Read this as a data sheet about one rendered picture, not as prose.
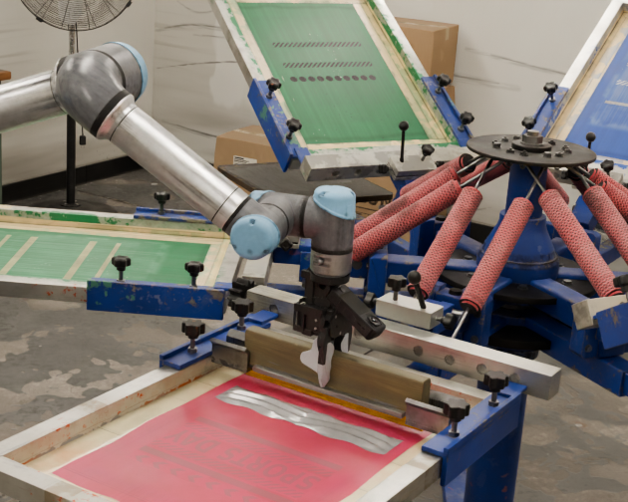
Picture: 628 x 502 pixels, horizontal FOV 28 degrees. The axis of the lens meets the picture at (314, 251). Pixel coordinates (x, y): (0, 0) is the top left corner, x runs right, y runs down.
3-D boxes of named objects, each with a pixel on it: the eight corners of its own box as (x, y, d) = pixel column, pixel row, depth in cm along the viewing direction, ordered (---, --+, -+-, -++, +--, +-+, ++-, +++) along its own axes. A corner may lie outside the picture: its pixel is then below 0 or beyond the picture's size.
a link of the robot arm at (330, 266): (360, 249, 224) (337, 259, 218) (359, 273, 226) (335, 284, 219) (325, 240, 228) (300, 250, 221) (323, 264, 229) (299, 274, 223)
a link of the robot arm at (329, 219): (315, 181, 224) (362, 186, 223) (312, 239, 228) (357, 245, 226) (304, 191, 217) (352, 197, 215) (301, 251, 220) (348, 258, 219)
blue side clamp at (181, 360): (178, 395, 234) (179, 361, 232) (157, 388, 236) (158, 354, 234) (269, 350, 258) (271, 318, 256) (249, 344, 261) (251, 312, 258)
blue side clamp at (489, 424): (445, 487, 206) (449, 448, 204) (418, 478, 209) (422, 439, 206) (517, 426, 231) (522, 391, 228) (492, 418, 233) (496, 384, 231)
